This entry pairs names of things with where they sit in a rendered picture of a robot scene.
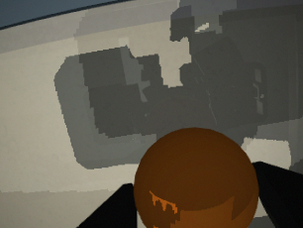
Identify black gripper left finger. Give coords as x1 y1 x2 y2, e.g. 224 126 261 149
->
76 182 137 228

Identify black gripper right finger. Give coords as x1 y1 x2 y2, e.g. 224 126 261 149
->
252 162 303 228

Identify brown ball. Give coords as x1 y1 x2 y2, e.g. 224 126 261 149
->
135 127 258 228

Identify clear low corner walls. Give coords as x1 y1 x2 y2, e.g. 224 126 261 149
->
0 0 303 54

